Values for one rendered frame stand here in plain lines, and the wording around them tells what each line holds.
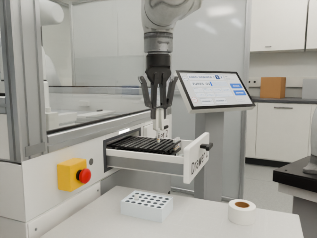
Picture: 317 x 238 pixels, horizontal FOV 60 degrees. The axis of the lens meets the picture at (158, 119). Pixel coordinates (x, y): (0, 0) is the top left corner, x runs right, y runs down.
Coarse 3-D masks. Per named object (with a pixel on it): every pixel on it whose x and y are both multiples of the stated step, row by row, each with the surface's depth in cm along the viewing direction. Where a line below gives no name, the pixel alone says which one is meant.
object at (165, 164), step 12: (180, 144) 109; (108, 156) 94; (120, 156) 92; (132, 156) 90; (144, 156) 89; (156, 156) 87; (168, 156) 86; (180, 156) 85; (120, 168) 93; (132, 168) 91; (144, 168) 89; (156, 168) 87; (168, 168) 86; (180, 168) 84
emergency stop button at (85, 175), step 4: (84, 168) 73; (80, 172) 72; (84, 172) 72; (88, 172) 73; (80, 176) 71; (84, 176) 71; (88, 176) 73; (80, 180) 71; (84, 180) 72; (88, 180) 73
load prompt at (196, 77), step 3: (189, 75) 179; (192, 75) 180; (195, 75) 182; (198, 75) 183; (201, 75) 184; (204, 75) 185; (207, 75) 186; (210, 75) 187; (213, 75) 188; (216, 75) 189; (219, 75) 191; (222, 75) 192; (189, 78) 178; (192, 78) 179; (195, 78) 180; (198, 78) 181; (201, 78) 182; (204, 78) 183; (207, 78) 184; (210, 78) 185; (213, 78) 186; (216, 78) 187; (219, 78) 189; (222, 78) 190
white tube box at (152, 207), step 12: (132, 192) 81; (144, 192) 82; (120, 204) 76; (132, 204) 74; (144, 204) 75; (156, 204) 74; (168, 204) 75; (132, 216) 75; (144, 216) 73; (156, 216) 72
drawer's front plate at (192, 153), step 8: (200, 136) 99; (208, 136) 106; (192, 144) 86; (184, 152) 81; (192, 152) 85; (200, 152) 95; (208, 152) 107; (184, 160) 82; (192, 160) 85; (200, 160) 96; (184, 168) 82; (192, 168) 86; (200, 168) 96; (184, 176) 82; (192, 176) 86
